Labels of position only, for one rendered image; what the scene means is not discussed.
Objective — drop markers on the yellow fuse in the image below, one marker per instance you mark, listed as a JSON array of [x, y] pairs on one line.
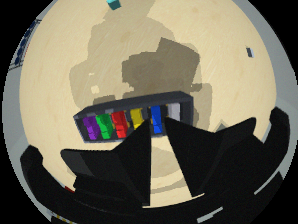
[[136, 117]]

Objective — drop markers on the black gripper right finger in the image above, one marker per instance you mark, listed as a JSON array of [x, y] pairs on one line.
[[198, 152]]

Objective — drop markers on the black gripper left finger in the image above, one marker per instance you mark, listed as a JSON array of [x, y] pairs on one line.
[[130, 163]]

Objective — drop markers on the small teal cube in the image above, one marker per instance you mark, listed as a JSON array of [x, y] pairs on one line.
[[113, 4]]

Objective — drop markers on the white fuse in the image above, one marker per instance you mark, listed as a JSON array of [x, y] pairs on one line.
[[174, 110]]

